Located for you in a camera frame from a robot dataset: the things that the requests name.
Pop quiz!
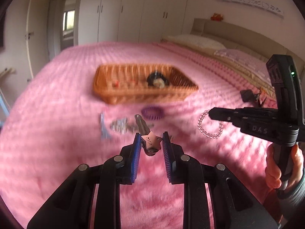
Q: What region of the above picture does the clear crystal bead bracelet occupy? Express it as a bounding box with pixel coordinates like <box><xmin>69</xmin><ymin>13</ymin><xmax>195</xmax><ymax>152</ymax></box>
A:
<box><xmin>197</xmin><ymin>109</ymin><xmax>224</xmax><ymax>139</ymax></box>

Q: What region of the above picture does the purple spiral hair tie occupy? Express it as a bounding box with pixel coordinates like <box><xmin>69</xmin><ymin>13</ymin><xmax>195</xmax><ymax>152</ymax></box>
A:
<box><xmin>140</xmin><ymin>105</ymin><xmax>165</xmax><ymax>121</ymax></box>

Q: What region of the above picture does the cream spiral hair tie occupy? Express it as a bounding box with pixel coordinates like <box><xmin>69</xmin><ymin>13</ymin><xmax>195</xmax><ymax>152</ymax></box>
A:
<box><xmin>152</xmin><ymin>78</ymin><xmax>167</xmax><ymax>89</ymax></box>

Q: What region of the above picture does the light blue hair clip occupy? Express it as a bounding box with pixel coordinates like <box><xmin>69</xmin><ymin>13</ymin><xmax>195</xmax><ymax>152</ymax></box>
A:
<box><xmin>100</xmin><ymin>112</ymin><xmax>111</xmax><ymax>139</ymax></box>

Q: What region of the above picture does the silver star hair clip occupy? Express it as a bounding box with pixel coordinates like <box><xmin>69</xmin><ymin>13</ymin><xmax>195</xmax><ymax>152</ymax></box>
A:
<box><xmin>134</xmin><ymin>114</ymin><xmax>162</xmax><ymax>157</ymax></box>

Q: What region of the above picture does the black wristband watch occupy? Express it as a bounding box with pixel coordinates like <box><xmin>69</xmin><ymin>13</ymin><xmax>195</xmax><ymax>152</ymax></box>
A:
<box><xmin>146</xmin><ymin>71</ymin><xmax>170</xmax><ymax>89</ymax></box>

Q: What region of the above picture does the silver chain bracelet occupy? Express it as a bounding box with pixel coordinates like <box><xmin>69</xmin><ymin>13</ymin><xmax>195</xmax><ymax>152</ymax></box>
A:
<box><xmin>109</xmin><ymin>117</ymin><xmax>155</xmax><ymax>135</ymax></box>

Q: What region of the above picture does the brown wicker basket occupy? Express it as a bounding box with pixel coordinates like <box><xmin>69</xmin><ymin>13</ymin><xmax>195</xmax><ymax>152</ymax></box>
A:
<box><xmin>92</xmin><ymin>64</ymin><xmax>198</xmax><ymax>105</ymax></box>

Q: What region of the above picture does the red string bracelet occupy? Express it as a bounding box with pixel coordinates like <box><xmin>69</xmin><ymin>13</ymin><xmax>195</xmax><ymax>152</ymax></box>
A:
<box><xmin>112</xmin><ymin>80</ymin><xmax>138</xmax><ymax>87</ymax></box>

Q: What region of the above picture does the grey sleeve forearm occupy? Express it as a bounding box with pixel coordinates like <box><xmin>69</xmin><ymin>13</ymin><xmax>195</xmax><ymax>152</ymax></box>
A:
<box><xmin>277</xmin><ymin>172</ymin><xmax>304</xmax><ymax>221</ymax></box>

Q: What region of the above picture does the white bedroom door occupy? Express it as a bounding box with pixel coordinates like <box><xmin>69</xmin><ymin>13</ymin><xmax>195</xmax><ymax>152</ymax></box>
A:
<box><xmin>25</xmin><ymin>0</ymin><xmax>50</xmax><ymax>77</ymax></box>

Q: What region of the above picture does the right hand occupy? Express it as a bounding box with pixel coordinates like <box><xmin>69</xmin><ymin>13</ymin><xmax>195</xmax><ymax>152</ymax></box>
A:
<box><xmin>265</xmin><ymin>144</ymin><xmax>304</xmax><ymax>192</ymax></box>

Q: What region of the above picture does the black phone stand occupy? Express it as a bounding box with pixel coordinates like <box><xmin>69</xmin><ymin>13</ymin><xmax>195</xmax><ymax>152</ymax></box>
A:
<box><xmin>240</xmin><ymin>90</ymin><xmax>266</xmax><ymax>108</ymax></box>

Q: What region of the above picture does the pink patterned pillow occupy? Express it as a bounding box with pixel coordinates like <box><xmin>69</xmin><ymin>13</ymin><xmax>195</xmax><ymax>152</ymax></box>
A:
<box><xmin>213</xmin><ymin>49</ymin><xmax>271</xmax><ymax>84</ymax></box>

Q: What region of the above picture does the beige bed headboard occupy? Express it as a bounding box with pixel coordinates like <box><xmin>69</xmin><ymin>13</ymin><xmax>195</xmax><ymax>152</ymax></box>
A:
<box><xmin>191</xmin><ymin>18</ymin><xmax>304</xmax><ymax>72</ymax></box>

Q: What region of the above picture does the white floral pillow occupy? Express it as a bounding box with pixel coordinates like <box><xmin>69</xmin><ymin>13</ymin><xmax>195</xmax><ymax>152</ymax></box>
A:
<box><xmin>162</xmin><ymin>34</ymin><xmax>226</xmax><ymax>53</ymax></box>

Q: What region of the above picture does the pink bed blanket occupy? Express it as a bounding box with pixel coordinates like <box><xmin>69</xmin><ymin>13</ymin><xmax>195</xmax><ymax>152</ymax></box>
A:
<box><xmin>0</xmin><ymin>41</ymin><xmax>279</xmax><ymax>229</ymax></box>

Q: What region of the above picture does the red plush toy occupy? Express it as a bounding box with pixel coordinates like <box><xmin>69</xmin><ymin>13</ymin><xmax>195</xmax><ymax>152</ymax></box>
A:
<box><xmin>210</xmin><ymin>13</ymin><xmax>224</xmax><ymax>22</ymax></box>

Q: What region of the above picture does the white wardrobe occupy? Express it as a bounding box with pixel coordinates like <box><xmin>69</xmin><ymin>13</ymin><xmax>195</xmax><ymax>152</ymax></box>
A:
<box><xmin>76</xmin><ymin>0</ymin><xmax>187</xmax><ymax>45</ymax></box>

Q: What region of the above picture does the white decorative wall shelf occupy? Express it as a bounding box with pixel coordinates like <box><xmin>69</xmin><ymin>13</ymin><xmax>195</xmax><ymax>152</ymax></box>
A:
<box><xmin>217</xmin><ymin>0</ymin><xmax>284</xmax><ymax>18</ymax></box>

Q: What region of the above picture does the small wall shelf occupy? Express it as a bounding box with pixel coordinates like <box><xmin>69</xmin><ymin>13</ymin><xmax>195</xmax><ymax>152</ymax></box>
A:
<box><xmin>0</xmin><ymin>68</ymin><xmax>16</xmax><ymax>78</ymax></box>

